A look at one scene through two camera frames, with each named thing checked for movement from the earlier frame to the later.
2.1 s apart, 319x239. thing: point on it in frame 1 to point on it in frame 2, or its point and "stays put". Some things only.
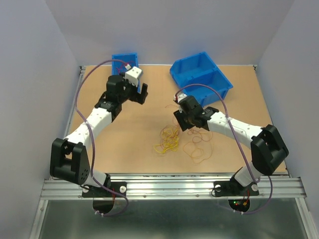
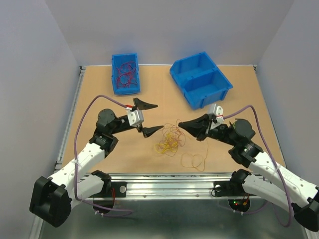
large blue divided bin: [199, 76] stays put
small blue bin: [118, 61] stays put
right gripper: [179, 115] to [199, 127]
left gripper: [137, 97] to [147, 131]
